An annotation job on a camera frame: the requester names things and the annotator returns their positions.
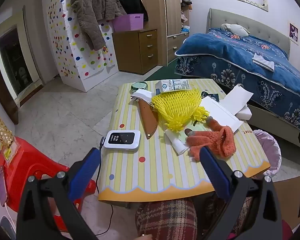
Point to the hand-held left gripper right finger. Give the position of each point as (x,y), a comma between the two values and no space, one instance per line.
(215,172)

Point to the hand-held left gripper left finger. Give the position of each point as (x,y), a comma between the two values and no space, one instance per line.
(86,170)

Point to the orange knit glove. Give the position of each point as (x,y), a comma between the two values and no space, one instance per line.
(215,140)

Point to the bin with pink bag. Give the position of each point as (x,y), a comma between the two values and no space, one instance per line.
(267,142)

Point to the white envelope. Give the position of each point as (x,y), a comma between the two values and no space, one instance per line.
(220,110)

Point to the dark small packet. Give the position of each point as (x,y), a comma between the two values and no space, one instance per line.
(210,95)

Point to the white paper sheet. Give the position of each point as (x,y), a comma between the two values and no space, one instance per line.
(237,96)

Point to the yellow foam fruit net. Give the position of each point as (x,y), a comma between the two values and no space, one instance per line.
(177,102)

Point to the brown leather sheath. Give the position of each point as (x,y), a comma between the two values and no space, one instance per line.
(148,120)

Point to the white milk carton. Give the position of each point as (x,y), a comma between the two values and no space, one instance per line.
(170,85)

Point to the person's right leg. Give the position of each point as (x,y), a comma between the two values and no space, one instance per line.
(208,210)

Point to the person's leg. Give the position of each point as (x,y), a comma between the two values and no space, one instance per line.
(165,220)
(208,210)

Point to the white portable router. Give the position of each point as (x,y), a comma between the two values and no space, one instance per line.
(122,140)

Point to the brown cardboard box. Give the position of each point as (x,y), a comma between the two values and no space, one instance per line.
(287,195)

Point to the red plastic stool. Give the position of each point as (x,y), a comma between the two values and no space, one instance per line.
(27,155)

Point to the yellow striped table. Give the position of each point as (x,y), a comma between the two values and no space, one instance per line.
(152,170)

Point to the person's left leg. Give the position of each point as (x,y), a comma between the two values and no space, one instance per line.
(165,220)

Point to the clear plastic sign holder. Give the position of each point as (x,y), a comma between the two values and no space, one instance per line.
(10,152)

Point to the white folded cloth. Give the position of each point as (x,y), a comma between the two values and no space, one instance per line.
(263,62)

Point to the purple smartphone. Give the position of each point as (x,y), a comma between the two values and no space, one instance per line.
(1,187)

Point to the woven bamboo basket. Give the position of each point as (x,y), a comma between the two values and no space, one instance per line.
(1,130)

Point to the green round tin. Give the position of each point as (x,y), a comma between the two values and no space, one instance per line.
(139,86)

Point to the green floor mat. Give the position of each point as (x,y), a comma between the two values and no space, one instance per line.
(162,71)

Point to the white dotted cabinet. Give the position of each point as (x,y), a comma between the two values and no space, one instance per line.
(75,55)

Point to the blue patterned blanket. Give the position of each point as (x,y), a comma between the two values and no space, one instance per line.
(215,52)

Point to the dark brown wooden door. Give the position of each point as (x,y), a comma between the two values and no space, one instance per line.
(0,85)

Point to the grey upholstered bed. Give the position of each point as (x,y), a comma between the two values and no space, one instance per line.
(252,22)

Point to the white pillow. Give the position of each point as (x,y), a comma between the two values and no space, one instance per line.
(236,29)

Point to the wooden drawer cabinet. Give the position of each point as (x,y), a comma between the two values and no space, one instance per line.
(147,45)

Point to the blue folded cloth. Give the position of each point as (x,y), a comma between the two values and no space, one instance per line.
(186,29)

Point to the purple plastic basket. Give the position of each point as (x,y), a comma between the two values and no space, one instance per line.
(128,22)

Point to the brown quilted jacket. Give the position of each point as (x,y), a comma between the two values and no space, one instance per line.
(95,10)

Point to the wooden wardrobe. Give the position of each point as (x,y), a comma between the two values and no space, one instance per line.
(171,5)

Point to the small wall picture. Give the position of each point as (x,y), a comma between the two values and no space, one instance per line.
(293,32)

